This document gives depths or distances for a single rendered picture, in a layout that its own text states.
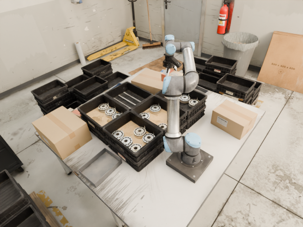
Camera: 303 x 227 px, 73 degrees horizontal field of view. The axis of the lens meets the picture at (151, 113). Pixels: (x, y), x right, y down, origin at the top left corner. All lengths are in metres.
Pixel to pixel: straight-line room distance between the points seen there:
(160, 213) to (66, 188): 1.40
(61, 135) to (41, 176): 1.13
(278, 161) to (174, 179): 1.56
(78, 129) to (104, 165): 0.37
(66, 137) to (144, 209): 0.83
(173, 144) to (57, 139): 0.91
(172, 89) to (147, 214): 0.82
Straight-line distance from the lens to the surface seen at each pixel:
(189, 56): 1.53
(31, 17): 4.57
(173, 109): 1.36
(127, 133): 1.71
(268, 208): 2.44
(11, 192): 2.20
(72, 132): 1.77
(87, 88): 3.08
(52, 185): 2.69
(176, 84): 1.32
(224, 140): 1.85
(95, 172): 1.69
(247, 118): 1.86
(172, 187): 1.53
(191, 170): 1.56
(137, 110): 1.82
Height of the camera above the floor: 2.03
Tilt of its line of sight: 40 degrees down
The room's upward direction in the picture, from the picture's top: 5 degrees counter-clockwise
